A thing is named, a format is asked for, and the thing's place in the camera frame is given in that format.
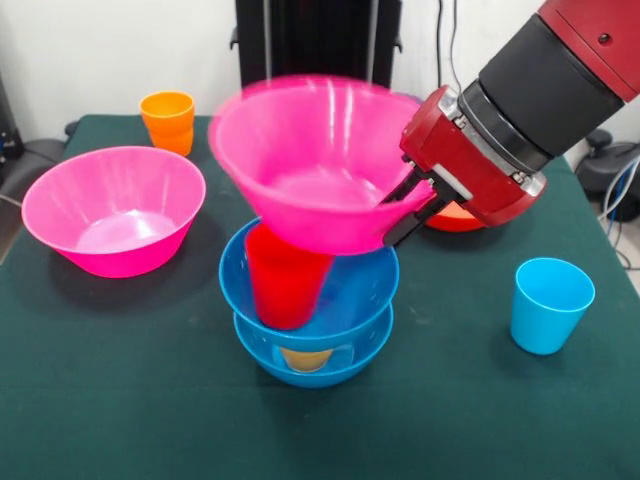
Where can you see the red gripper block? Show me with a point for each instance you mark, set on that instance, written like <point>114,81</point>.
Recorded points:
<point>470,165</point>

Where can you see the blue plastic bowl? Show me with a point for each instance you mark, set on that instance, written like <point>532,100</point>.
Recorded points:
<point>255,355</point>
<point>360,285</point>

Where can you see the pink plastic bowl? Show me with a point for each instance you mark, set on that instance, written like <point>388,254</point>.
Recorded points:
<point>280,150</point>
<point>75,200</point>

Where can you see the red plastic cup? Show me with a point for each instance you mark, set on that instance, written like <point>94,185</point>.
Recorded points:
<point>285,290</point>

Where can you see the yellow plastic cup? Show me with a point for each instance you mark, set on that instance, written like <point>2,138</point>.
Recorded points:
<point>306,359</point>

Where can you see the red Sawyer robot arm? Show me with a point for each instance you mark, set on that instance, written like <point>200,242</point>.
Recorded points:
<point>555,80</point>

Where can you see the red-orange plastic bowl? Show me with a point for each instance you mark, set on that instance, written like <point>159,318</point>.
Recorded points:
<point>452,220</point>

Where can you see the light blue plastic cup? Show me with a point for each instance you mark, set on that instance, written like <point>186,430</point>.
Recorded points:
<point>550,310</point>

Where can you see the dark green table cloth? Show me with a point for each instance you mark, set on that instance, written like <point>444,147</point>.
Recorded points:
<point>450,400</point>

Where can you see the orange plastic cup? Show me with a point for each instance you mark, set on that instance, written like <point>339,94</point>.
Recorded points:
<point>167,125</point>

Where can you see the black upright post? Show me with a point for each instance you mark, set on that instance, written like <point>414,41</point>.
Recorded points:
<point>310,35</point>

